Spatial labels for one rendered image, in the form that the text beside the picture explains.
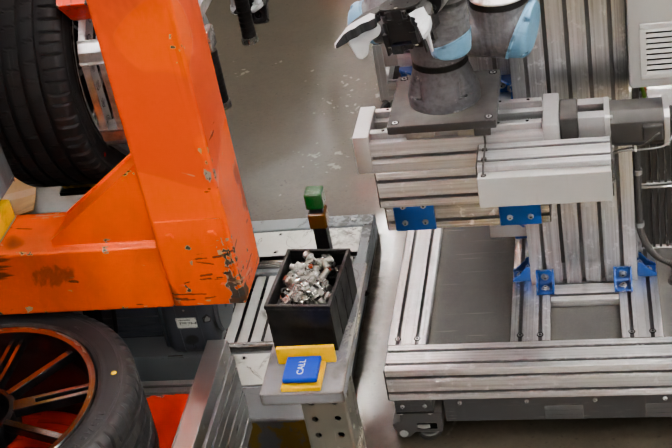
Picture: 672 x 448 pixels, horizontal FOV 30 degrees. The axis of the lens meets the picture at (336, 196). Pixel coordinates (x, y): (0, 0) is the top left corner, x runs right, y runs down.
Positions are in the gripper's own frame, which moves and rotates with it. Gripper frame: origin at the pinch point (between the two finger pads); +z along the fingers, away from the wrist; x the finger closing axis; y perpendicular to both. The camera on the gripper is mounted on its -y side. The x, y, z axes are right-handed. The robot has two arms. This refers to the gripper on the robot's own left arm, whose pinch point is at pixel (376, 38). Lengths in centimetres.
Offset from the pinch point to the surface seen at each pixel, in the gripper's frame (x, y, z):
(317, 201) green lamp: 46, 54, -39
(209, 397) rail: 63, 77, -2
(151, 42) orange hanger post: 54, 3, -16
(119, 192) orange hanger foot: 74, 34, -14
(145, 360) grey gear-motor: 100, 89, -27
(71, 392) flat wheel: 84, 65, 12
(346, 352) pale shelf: 35, 75, -15
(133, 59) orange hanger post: 58, 6, -15
